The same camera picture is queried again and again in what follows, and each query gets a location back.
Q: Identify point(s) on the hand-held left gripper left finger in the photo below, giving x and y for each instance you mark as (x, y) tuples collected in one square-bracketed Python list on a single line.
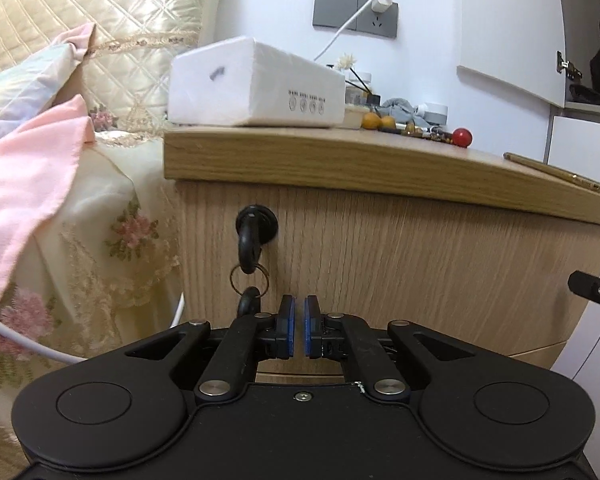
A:
[(290, 327)]

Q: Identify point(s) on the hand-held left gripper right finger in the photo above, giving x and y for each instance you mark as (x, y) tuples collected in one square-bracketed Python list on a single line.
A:
[(308, 327)]

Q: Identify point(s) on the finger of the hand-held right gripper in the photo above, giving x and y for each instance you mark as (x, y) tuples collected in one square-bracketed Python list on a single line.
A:
[(597, 291)]

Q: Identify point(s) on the wooden drawer with lock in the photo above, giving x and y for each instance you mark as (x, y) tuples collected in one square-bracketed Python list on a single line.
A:
[(430, 260)]

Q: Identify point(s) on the wooden drawer without lock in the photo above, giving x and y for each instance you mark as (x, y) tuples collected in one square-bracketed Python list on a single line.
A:
[(530, 352)]

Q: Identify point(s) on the black key in lock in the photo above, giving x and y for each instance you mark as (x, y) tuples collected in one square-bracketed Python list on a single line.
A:
[(252, 232)]

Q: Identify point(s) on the gold smartphone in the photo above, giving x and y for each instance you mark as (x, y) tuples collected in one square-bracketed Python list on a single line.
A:
[(560, 176)]

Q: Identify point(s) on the white cabinet door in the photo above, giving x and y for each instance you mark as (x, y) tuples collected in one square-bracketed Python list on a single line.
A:
[(585, 145)]

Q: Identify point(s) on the wooden nightstand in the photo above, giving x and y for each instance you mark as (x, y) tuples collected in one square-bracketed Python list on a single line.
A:
[(380, 160)]

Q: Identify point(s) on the red ball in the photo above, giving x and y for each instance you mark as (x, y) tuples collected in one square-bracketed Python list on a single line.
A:
[(463, 137)]

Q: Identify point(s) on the cream floral bed sheet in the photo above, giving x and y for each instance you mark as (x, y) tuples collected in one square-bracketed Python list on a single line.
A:
[(105, 220)]

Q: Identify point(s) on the small white box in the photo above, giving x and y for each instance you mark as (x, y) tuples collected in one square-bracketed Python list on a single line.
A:
[(354, 117)]

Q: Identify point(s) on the small orange fruit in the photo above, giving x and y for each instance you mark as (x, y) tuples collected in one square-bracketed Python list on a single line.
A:
[(389, 122), (371, 121)]

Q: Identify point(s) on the metal door hinge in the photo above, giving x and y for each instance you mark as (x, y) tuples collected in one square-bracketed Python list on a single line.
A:
[(567, 66)]

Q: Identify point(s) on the grey cloth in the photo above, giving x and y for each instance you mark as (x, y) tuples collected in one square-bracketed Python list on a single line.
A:
[(400, 107)]

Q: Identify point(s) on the white round device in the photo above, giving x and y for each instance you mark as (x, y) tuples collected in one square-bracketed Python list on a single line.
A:
[(434, 114)]

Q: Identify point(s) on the white capped bottle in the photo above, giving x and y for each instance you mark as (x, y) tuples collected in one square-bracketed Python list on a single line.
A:
[(360, 87)]

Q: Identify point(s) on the white tissue pack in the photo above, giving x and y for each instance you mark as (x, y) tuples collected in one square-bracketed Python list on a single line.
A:
[(230, 85)]

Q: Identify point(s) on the white wardrobe door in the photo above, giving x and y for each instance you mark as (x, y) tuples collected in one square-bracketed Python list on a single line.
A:
[(510, 25)]

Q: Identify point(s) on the pink blanket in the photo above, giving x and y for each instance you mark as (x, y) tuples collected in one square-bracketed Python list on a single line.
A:
[(25, 180)]

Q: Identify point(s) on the cream quilted headboard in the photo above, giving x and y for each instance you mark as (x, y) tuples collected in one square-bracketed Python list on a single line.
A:
[(130, 10)]

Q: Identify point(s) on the pastel rainbow pillow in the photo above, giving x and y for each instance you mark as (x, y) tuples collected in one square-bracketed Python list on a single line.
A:
[(25, 90)]

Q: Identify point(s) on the grey wall socket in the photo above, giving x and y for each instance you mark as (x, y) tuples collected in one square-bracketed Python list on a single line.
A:
[(382, 22)]

